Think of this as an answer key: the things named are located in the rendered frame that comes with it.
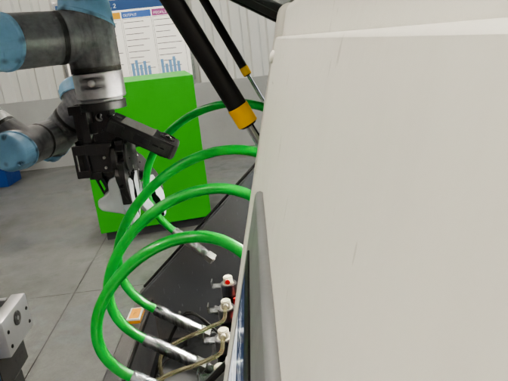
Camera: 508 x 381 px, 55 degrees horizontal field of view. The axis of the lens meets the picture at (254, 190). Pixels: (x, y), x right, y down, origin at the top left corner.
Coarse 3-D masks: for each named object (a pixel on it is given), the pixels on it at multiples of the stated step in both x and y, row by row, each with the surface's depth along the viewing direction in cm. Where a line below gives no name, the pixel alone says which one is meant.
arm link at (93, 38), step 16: (64, 0) 69; (80, 0) 69; (96, 0) 70; (64, 16) 68; (80, 16) 69; (96, 16) 70; (112, 16) 73; (80, 32) 69; (96, 32) 70; (112, 32) 73; (80, 48) 70; (96, 48) 71; (112, 48) 73; (80, 64) 71; (96, 64) 71; (112, 64) 73
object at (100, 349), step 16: (160, 240) 55; (176, 240) 55; (192, 240) 55; (208, 240) 55; (224, 240) 55; (144, 256) 55; (240, 256) 56; (128, 272) 56; (112, 288) 57; (96, 304) 57; (96, 320) 58; (96, 336) 58; (96, 352) 59; (112, 368) 60; (128, 368) 61
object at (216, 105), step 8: (208, 104) 83; (216, 104) 82; (224, 104) 81; (256, 104) 79; (192, 112) 84; (200, 112) 83; (176, 120) 86; (184, 120) 85; (168, 128) 87; (176, 128) 86; (152, 152) 90; (152, 160) 90; (144, 168) 91; (144, 176) 92; (144, 184) 93; (152, 200) 94; (160, 216) 94; (168, 224) 94
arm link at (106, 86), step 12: (108, 72) 73; (120, 72) 75; (84, 84) 72; (96, 84) 72; (108, 84) 73; (120, 84) 75; (84, 96) 73; (96, 96) 73; (108, 96) 73; (120, 96) 75
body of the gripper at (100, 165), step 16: (80, 112) 75; (96, 112) 76; (112, 112) 77; (80, 128) 77; (96, 128) 76; (80, 144) 78; (96, 144) 75; (112, 144) 76; (128, 144) 78; (80, 160) 77; (96, 160) 76; (112, 160) 76; (128, 160) 77; (80, 176) 76; (96, 176) 77
